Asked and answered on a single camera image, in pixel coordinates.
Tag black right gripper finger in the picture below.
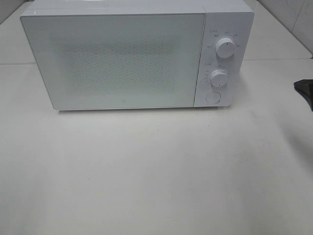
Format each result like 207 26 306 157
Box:
293 79 313 110

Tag white microwave oven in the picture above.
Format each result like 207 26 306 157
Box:
20 0 254 111

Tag white dial knob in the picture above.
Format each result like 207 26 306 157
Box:
215 36 236 59
210 69 228 87

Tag round door release button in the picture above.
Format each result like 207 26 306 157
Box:
205 92 221 104

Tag white microwave door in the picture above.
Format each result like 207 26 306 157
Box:
21 14 205 110

